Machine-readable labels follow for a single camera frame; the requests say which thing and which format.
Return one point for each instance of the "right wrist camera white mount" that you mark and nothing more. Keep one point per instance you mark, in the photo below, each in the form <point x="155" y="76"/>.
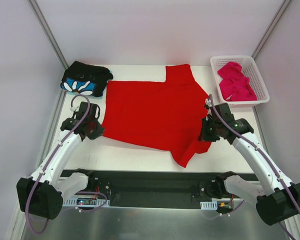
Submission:
<point x="209" y="108"/>

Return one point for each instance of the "crumpled magenta t shirt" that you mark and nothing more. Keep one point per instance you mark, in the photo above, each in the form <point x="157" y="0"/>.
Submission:
<point x="235" y="86"/>

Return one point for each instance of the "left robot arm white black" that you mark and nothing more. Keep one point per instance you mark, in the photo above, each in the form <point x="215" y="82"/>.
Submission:
<point x="43" y="194"/>

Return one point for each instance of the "aluminium corner post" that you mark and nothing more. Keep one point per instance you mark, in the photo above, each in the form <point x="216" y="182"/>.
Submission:
<point x="284" y="6"/>
<point x="48" y="32"/>

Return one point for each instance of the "white cable duct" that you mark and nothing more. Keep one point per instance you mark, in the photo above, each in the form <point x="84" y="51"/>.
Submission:
<point x="209" y="205"/>
<point x="86" y="202"/>

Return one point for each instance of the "white plastic basket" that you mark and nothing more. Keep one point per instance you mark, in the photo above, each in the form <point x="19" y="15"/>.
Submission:
<point x="249" y="69"/>

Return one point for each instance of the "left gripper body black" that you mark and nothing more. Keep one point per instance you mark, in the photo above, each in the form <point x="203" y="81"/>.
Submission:
<point x="95" y="128"/>

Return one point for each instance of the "right white cable duct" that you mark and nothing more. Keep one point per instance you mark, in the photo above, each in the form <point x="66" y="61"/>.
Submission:
<point x="209" y="205"/>

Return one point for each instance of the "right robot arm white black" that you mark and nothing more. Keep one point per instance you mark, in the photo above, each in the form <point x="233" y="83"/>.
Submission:
<point x="277" y="198"/>

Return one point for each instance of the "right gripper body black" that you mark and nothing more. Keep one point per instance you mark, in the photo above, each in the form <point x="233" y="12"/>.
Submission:
<point x="206" y="130"/>

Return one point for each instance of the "folded black flower t shirt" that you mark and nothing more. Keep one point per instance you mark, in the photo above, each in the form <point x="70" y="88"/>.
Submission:
<point x="79" y="67"/>

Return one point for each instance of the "left aluminium corner post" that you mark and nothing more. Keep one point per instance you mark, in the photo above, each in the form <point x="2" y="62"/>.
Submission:
<point x="48" y="32"/>

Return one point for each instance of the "red t shirt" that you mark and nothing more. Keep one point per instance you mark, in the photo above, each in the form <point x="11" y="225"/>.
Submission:
<point x="165" y="115"/>

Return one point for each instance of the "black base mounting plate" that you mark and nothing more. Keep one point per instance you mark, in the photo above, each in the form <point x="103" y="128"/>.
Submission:
<point x="160" y="190"/>

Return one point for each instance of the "right aluminium corner post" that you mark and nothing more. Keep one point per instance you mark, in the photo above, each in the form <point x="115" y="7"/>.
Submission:
<point x="284" y="6"/>

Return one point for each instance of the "left white cable duct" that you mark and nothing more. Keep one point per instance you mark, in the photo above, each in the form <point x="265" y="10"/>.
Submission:
<point x="86" y="202"/>

